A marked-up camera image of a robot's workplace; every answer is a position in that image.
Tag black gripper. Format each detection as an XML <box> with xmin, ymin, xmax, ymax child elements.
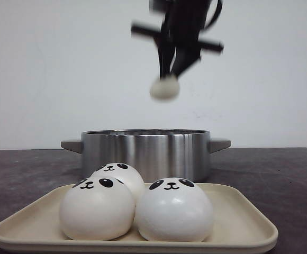
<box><xmin>131</xmin><ymin>1</ymin><xmax>224</xmax><ymax>78</ymax></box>

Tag panda bun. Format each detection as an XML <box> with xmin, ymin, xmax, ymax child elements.
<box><xmin>135</xmin><ymin>177</ymin><xmax>214</xmax><ymax>242</ymax></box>
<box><xmin>59</xmin><ymin>176</ymin><xmax>136</xmax><ymax>240</ymax></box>
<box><xmin>150</xmin><ymin>75</ymin><xmax>180</xmax><ymax>101</ymax></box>
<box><xmin>91</xmin><ymin>162</ymin><xmax>145</xmax><ymax>201</ymax></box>

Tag beige rectangular tray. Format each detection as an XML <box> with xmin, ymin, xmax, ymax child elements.
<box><xmin>0</xmin><ymin>183</ymin><xmax>278</xmax><ymax>253</ymax></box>

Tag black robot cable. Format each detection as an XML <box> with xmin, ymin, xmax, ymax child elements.
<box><xmin>203</xmin><ymin>0</ymin><xmax>223</xmax><ymax>30</ymax></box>

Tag stainless steel pot grey handles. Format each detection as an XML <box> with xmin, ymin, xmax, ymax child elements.
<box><xmin>61</xmin><ymin>129</ymin><xmax>231</xmax><ymax>182</ymax></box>

